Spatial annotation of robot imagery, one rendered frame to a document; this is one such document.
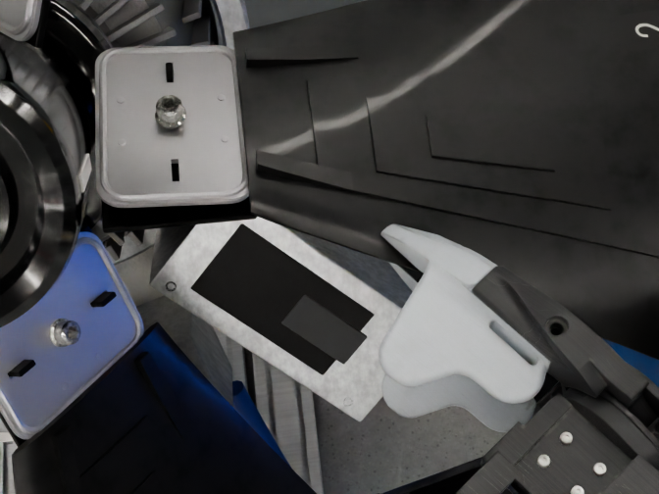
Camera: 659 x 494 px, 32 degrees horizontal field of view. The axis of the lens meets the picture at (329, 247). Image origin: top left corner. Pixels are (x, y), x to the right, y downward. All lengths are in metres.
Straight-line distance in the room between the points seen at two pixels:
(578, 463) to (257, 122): 0.20
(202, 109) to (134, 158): 0.04
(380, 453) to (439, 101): 1.21
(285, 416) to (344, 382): 0.96
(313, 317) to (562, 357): 0.24
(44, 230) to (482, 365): 0.18
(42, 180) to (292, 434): 1.19
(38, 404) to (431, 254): 0.20
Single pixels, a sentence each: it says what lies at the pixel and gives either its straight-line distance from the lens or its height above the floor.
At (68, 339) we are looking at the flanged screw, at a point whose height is 1.12.
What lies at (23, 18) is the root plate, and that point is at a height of 1.25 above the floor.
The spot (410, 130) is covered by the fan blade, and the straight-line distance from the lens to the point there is 0.50.
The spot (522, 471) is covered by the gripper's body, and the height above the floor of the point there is 1.20.
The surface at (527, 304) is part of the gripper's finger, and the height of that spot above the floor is 1.22.
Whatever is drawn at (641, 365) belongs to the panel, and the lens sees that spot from 1.05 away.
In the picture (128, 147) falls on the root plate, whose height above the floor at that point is 1.19.
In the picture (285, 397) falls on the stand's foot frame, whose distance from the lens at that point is 1.63.
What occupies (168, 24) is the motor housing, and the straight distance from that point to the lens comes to 0.61.
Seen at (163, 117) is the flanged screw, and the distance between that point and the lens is 0.50.
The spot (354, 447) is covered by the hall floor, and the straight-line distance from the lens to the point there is 1.69.
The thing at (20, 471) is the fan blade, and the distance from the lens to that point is 0.54.
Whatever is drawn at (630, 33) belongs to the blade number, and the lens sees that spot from 0.56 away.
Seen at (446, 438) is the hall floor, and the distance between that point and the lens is 1.71.
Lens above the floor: 1.60
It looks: 62 degrees down
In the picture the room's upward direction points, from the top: 1 degrees clockwise
